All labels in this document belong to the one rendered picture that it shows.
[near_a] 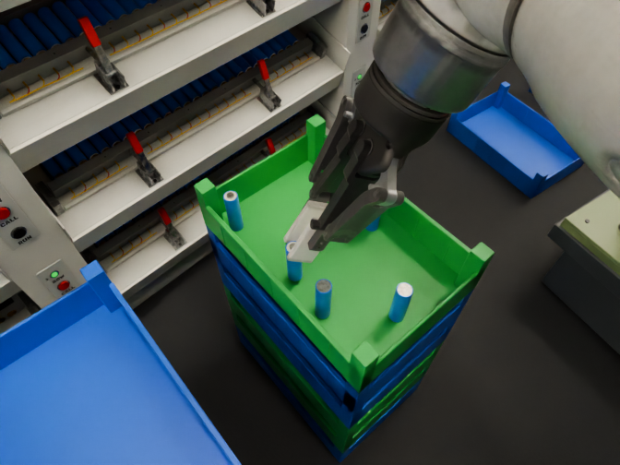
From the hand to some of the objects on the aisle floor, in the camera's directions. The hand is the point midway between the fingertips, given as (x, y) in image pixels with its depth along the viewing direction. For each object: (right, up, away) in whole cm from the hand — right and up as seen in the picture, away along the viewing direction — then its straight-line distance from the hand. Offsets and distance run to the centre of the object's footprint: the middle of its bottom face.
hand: (310, 232), depth 52 cm
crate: (+55, +23, +78) cm, 98 cm away
